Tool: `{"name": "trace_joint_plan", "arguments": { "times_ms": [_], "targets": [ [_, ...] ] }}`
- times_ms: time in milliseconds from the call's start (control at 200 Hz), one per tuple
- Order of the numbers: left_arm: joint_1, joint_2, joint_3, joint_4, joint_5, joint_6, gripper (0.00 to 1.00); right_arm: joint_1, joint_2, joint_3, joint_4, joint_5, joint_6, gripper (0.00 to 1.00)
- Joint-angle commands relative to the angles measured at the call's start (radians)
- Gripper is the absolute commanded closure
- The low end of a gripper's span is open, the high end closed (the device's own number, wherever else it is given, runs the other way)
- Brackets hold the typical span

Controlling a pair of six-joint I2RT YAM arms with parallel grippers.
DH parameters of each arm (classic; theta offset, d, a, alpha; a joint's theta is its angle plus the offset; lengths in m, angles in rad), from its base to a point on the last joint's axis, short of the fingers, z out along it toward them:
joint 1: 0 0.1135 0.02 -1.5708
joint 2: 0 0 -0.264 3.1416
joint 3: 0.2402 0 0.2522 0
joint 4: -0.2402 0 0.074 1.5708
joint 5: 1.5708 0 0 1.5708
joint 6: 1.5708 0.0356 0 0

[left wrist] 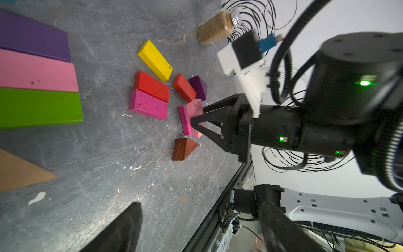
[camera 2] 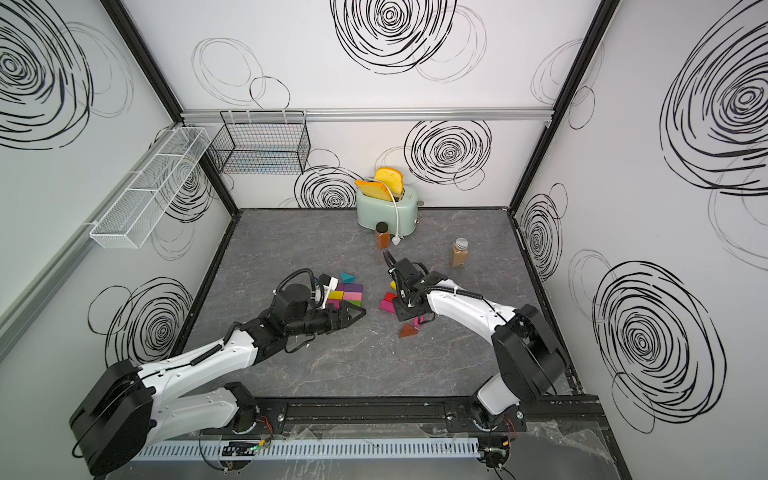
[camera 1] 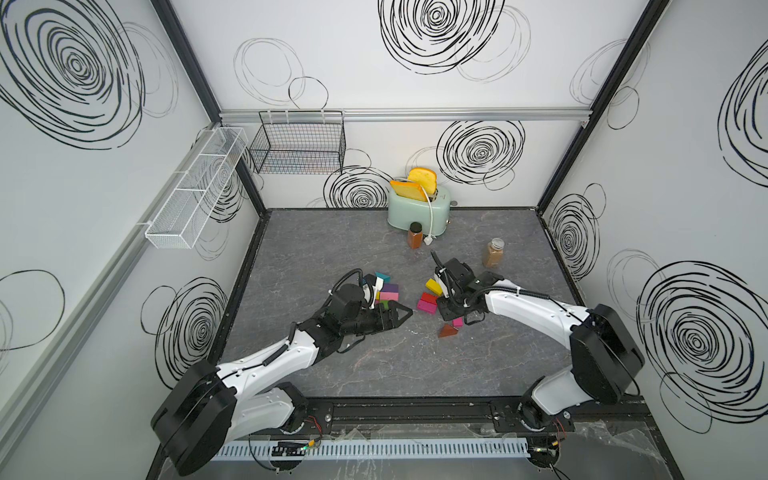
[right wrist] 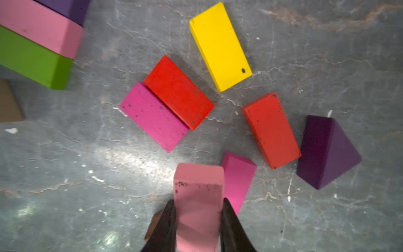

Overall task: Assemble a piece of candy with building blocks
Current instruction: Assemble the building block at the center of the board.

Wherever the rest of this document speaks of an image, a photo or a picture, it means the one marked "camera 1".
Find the brown triangle block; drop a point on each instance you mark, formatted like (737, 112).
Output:
(447, 331)

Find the glass jar tan spice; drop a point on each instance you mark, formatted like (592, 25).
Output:
(493, 254)

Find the black wire basket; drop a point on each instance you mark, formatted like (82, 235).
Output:
(296, 142)

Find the teal triangle block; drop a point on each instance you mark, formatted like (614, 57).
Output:
(386, 279)

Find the toast slice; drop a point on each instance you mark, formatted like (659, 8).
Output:
(426, 178)
(409, 190)

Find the yellow block right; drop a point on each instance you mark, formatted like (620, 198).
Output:
(434, 286)

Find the white wire shelf basket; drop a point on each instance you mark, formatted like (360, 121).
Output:
(191, 204)

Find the red block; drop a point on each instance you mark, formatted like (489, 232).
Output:
(429, 298)

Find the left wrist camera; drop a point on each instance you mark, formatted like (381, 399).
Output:
(372, 285)

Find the brown spice bottle black cap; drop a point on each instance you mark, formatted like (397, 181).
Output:
(415, 235)

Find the front toast slice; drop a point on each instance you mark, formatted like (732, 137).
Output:
(409, 190)

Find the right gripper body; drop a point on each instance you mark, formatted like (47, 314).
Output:
(450, 306)

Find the light pink block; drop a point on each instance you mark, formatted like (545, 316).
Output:
(389, 296)

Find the grey slotted cable duct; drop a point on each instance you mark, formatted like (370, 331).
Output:
(375, 449)

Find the rear toast slice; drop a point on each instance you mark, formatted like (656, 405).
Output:
(426, 178)

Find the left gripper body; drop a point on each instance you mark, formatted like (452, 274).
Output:
(366, 321)

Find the mint green toaster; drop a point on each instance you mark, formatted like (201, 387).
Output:
(433, 215)

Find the black mounting rail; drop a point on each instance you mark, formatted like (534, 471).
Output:
(328, 414)

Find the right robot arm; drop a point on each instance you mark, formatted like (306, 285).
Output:
(605, 359)

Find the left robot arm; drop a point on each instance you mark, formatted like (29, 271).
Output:
(212, 405)

